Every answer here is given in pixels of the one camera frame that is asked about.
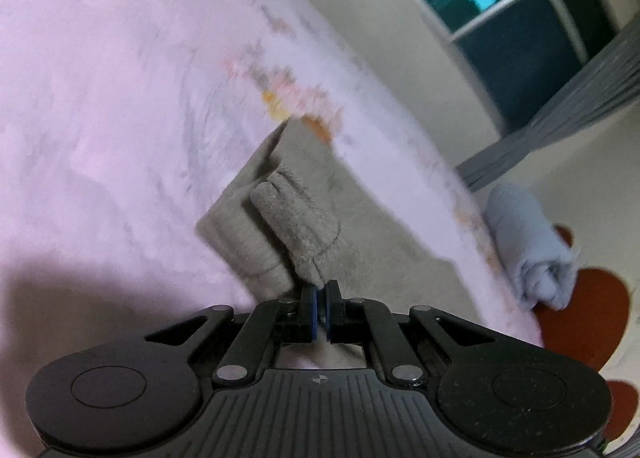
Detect pink floral bed sheet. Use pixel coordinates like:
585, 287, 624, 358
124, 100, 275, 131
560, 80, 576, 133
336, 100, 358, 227
0, 0, 546, 458

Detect grey curtain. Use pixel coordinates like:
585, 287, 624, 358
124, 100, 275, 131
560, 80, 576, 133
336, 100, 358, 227
456, 25, 640, 192

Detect beige pants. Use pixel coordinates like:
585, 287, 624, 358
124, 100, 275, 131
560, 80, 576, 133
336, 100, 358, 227
196, 119, 483, 373

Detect orange headboard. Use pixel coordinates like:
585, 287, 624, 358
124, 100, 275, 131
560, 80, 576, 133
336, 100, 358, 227
531, 224, 640, 439

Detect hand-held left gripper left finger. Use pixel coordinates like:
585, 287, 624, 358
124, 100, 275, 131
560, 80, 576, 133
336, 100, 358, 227
144, 285, 319, 385

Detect window with white frame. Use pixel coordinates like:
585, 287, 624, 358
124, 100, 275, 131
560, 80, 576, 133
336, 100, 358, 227
367, 0, 620, 136

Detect rolled light blue blanket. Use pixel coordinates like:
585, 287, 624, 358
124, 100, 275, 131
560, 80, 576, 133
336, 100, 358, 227
485, 182, 582, 312

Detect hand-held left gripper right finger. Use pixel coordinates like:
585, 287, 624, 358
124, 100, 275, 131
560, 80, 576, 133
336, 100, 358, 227
325, 280, 507, 389

